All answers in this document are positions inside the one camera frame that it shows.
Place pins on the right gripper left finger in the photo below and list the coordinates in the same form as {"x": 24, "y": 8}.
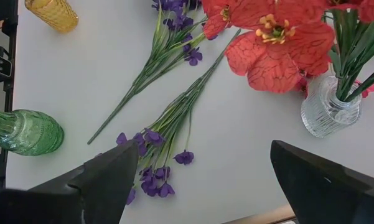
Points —
{"x": 112, "y": 186}

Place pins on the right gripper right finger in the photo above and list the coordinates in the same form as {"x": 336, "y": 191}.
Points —
{"x": 323, "y": 196}

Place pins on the clear ribbed glass vase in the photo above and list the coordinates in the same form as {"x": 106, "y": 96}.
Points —
{"x": 323, "y": 115}

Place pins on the purple artificial flower bunch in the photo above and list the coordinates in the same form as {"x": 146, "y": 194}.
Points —
{"x": 152, "y": 63}
{"x": 179, "y": 107}

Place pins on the red artificial flower bunch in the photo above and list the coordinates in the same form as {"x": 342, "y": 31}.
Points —
{"x": 277, "y": 56}
{"x": 300, "y": 87}

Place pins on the yellow textured glass vase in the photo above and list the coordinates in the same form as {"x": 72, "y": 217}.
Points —
{"x": 54, "y": 14}

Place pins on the green textured glass vase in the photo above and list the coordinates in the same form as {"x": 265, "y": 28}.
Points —
{"x": 28, "y": 133}

